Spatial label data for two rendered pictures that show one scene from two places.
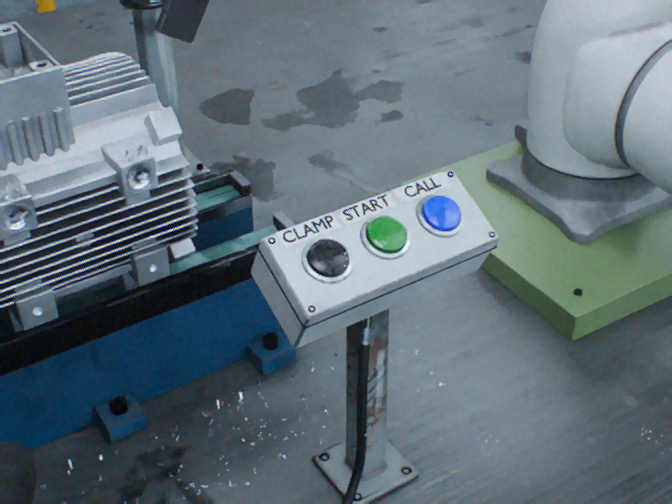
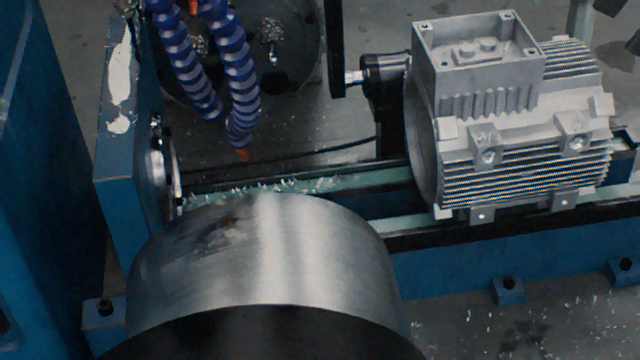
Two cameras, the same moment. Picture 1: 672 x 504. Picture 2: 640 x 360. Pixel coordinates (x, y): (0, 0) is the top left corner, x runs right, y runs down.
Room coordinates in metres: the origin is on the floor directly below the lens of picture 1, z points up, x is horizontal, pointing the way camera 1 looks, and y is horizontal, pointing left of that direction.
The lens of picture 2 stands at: (-0.01, 0.12, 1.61)
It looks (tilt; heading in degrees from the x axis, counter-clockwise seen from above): 43 degrees down; 28
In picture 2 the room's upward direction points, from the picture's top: 4 degrees counter-clockwise
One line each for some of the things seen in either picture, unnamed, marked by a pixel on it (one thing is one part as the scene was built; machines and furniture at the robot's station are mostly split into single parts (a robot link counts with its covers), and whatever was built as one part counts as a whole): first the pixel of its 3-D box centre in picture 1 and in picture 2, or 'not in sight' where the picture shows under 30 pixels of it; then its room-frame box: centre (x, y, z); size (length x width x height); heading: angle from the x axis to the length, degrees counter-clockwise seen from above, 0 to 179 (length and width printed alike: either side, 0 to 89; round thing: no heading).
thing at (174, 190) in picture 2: not in sight; (168, 171); (0.51, 0.59, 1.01); 0.15 x 0.02 x 0.15; 33
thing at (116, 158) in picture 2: not in sight; (122, 204); (0.47, 0.64, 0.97); 0.30 x 0.11 x 0.34; 33
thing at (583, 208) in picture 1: (579, 158); not in sight; (1.03, -0.28, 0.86); 0.22 x 0.18 x 0.06; 30
